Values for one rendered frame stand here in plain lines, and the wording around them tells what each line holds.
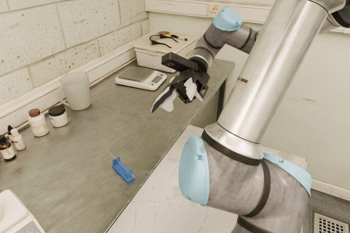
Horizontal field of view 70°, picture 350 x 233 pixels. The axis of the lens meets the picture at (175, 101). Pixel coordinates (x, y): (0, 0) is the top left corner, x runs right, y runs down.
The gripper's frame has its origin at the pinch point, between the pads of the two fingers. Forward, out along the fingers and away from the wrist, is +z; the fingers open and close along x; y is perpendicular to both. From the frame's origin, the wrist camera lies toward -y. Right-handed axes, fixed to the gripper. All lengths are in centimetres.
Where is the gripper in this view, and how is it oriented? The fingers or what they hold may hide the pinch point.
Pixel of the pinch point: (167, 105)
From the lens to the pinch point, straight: 66.3
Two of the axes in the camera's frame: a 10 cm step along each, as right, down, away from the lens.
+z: -3.9, 6.8, -6.2
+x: -6.9, 2.3, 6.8
